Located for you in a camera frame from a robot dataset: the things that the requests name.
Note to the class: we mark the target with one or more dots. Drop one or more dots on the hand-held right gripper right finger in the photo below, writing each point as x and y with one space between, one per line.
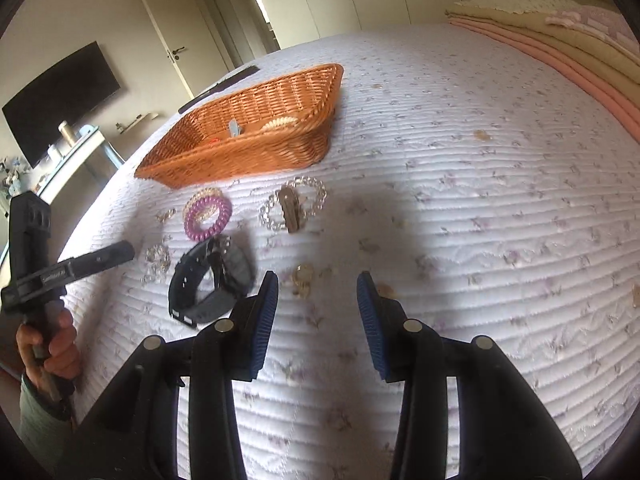
371 327

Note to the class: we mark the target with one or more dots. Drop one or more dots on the glass side table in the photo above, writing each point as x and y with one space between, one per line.
75 155

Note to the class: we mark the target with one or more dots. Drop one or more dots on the gold hair clip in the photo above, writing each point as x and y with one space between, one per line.
291 212

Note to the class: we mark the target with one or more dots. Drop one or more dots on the black television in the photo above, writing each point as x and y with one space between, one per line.
60 102

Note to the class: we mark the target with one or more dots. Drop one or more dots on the person's left forearm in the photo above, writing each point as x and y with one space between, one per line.
42 425

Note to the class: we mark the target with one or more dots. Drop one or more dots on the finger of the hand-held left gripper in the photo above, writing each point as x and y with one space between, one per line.
100 259

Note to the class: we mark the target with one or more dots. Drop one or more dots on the small wall shelf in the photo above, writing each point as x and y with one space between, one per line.
135 120

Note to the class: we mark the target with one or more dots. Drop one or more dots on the orange wicker basket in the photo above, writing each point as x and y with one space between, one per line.
240 132

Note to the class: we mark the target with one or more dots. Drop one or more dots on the person's left hand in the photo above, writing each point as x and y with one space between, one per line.
57 345

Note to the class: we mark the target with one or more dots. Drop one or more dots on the pink folded blanket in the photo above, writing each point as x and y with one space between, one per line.
565 72

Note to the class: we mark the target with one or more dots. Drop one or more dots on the black wrist watch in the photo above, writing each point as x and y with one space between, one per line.
200 285

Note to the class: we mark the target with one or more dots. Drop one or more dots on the black flat bar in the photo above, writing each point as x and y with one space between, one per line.
220 88

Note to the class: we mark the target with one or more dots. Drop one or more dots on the white quilted bedspread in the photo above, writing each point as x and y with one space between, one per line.
450 200

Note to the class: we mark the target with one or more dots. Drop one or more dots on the white room door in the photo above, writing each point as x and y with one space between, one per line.
167 35

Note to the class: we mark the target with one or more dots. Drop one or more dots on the beige folded blanket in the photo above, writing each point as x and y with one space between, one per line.
560 35

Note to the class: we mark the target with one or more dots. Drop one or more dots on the silver cylinder canister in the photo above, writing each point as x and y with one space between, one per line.
67 133

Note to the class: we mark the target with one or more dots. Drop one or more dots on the gold earring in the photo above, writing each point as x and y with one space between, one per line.
302 280

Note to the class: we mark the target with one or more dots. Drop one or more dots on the lilac pillow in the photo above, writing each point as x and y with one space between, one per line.
595 17

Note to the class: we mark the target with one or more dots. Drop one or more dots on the blue hair clip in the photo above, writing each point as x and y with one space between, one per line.
234 128

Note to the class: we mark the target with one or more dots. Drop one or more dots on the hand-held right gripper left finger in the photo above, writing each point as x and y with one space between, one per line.
264 322

